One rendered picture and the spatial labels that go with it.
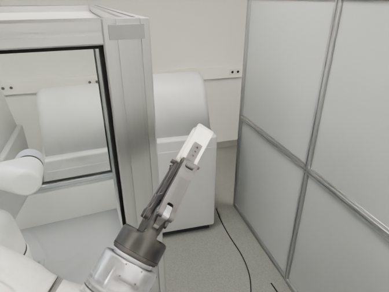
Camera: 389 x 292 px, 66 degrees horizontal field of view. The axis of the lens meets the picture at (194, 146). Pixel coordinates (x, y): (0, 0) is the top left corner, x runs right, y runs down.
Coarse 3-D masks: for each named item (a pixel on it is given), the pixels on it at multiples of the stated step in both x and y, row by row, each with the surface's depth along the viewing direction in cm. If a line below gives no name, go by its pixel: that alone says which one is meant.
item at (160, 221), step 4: (168, 208) 43; (172, 208) 43; (164, 212) 42; (168, 212) 42; (164, 216) 42; (168, 216) 42; (156, 220) 43; (160, 220) 43; (164, 220) 42; (156, 224) 44; (160, 224) 43; (156, 228) 44
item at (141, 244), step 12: (156, 216) 44; (132, 228) 44; (144, 228) 44; (120, 240) 44; (132, 240) 43; (144, 240) 43; (156, 240) 44; (132, 252) 42; (144, 252) 43; (156, 252) 44; (156, 264) 45
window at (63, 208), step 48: (0, 96) 49; (48, 96) 52; (96, 96) 55; (0, 144) 52; (48, 144) 55; (96, 144) 58; (0, 192) 55; (48, 192) 59; (96, 192) 63; (0, 240) 59; (48, 240) 63; (96, 240) 68
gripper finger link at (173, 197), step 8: (184, 160) 46; (184, 168) 46; (176, 176) 45; (184, 176) 45; (192, 176) 46; (176, 184) 44; (184, 184) 45; (168, 192) 44; (176, 192) 44; (184, 192) 45; (168, 200) 43; (176, 200) 44; (160, 208) 42; (176, 208) 43; (160, 216) 42
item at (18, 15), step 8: (0, 16) 94; (8, 16) 94; (16, 16) 94; (24, 16) 94; (32, 16) 94; (40, 16) 94; (48, 16) 94; (56, 16) 94; (64, 16) 94; (72, 16) 94; (80, 16) 94; (88, 16) 94; (96, 16) 94
